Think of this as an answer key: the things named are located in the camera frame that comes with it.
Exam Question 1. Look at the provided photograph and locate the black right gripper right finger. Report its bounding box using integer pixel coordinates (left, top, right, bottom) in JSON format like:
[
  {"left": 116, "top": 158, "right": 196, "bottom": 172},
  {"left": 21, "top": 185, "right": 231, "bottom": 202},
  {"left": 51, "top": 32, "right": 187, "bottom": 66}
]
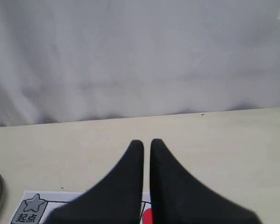
[{"left": 149, "top": 139, "right": 261, "bottom": 224}]

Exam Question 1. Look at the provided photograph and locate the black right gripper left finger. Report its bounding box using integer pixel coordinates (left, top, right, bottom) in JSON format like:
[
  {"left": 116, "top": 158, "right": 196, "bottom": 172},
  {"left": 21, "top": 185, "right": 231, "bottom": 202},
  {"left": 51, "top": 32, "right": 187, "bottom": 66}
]
[{"left": 46, "top": 140, "right": 144, "bottom": 224}]

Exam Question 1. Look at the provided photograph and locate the red cylinder game piece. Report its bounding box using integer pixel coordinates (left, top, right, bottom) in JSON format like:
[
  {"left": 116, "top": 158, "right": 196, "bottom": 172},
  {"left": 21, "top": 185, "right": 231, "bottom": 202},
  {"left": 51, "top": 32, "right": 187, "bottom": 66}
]
[{"left": 140, "top": 202, "right": 153, "bottom": 224}]

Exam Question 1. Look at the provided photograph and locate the paper number game board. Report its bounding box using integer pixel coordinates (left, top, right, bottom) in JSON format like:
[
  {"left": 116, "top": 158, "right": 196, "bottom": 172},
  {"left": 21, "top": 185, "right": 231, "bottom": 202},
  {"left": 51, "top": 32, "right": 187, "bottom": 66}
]
[{"left": 11, "top": 191, "right": 156, "bottom": 224}]

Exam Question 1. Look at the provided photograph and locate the white fabric backdrop curtain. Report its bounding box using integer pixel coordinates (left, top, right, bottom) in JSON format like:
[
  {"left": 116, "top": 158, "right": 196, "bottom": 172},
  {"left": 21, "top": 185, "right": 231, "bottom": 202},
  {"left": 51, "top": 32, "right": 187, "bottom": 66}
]
[{"left": 0, "top": 0, "right": 280, "bottom": 126}]

